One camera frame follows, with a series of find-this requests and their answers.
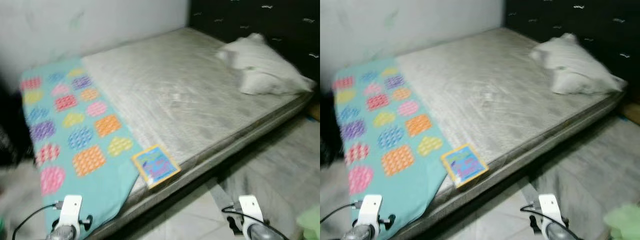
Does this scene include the light green cloth bundle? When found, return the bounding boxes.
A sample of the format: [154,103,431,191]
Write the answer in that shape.
[602,202,640,240]
[296,205,321,240]

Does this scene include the black tufted headboard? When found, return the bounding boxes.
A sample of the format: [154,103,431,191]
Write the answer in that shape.
[504,0,640,106]
[189,0,321,83]

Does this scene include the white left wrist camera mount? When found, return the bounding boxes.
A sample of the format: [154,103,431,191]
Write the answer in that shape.
[59,195,83,231]
[359,194,383,228]

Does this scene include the teal blanket colourful dotted shapes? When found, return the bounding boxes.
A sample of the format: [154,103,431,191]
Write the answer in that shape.
[20,56,151,238]
[332,57,463,236]

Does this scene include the white pillow green tree print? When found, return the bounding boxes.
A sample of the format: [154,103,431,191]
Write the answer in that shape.
[216,32,317,97]
[529,32,628,96]

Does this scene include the quilted grey white mattress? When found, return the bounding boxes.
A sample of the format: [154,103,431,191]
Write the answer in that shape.
[395,26,628,240]
[80,26,317,240]

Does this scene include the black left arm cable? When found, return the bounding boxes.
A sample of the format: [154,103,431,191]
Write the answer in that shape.
[12,201,63,240]
[320,201,362,231]

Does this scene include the yellow-bordered blue children's book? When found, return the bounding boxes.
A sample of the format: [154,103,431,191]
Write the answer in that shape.
[441,143,490,189]
[131,144,182,190]

